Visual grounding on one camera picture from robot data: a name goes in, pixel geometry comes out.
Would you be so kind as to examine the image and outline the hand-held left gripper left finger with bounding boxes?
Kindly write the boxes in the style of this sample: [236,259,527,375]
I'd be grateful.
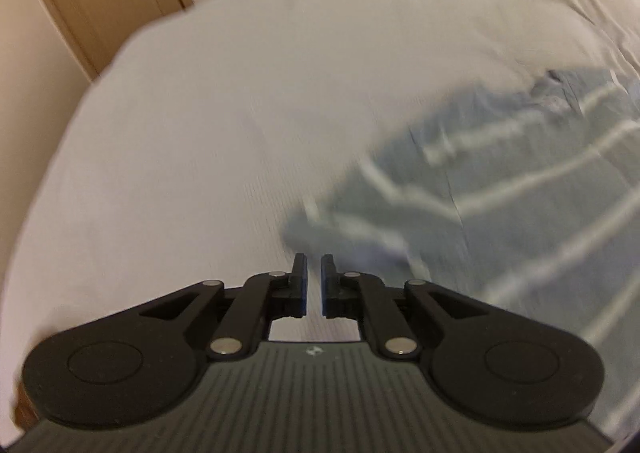
[138,253,307,360]

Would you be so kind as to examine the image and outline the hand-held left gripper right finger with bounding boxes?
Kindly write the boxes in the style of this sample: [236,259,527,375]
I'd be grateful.
[320,254,494,362]

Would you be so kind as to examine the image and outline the grey-blue white-striped shirt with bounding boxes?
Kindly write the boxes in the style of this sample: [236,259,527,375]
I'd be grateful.
[282,67,640,436]

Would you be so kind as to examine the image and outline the white bed sheet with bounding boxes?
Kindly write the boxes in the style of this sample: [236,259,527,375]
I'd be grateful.
[0,0,640,436]

